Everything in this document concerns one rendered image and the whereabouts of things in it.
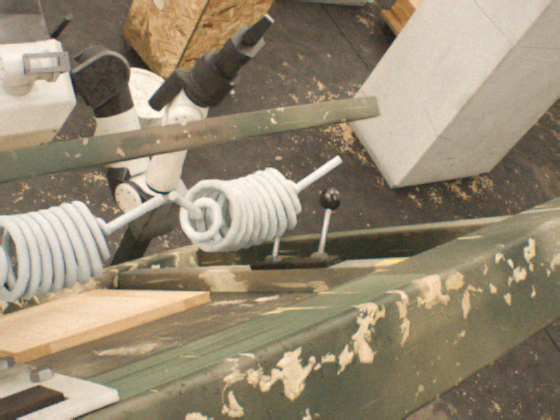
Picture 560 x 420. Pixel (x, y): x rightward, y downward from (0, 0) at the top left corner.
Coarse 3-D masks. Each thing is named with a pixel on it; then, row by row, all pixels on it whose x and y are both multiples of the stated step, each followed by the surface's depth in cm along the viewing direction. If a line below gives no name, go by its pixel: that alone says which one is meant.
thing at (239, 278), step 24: (336, 264) 115; (360, 264) 110; (384, 264) 106; (144, 288) 161; (168, 288) 153; (192, 288) 145; (216, 288) 139; (240, 288) 133; (264, 288) 127; (288, 288) 122; (312, 288) 118
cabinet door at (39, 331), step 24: (24, 312) 149; (48, 312) 144; (72, 312) 137; (96, 312) 131; (120, 312) 126; (144, 312) 120; (168, 312) 123; (0, 336) 123; (24, 336) 120; (48, 336) 114; (72, 336) 111; (96, 336) 113; (24, 360) 105
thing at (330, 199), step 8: (328, 192) 120; (336, 192) 120; (320, 200) 121; (328, 200) 120; (336, 200) 120; (328, 208) 121; (336, 208) 121; (328, 216) 120; (328, 224) 120; (320, 240) 119; (320, 248) 119; (312, 256) 119; (320, 256) 117
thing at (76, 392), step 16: (0, 368) 51; (16, 368) 51; (32, 368) 50; (48, 368) 46; (0, 384) 47; (16, 384) 46; (32, 384) 45; (48, 384) 44; (64, 384) 43; (80, 384) 43; (96, 384) 42; (80, 400) 39; (96, 400) 39; (112, 400) 40; (32, 416) 38; (48, 416) 37; (64, 416) 38
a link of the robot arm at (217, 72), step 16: (240, 32) 132; (224, 48) 128; (240, 48) 129; (256, 48) 132; (208, 64) 133; (224, 64) 131; (240, 64) 130; (208, 80) 133; (224, 80) 134; (224, 96) 137
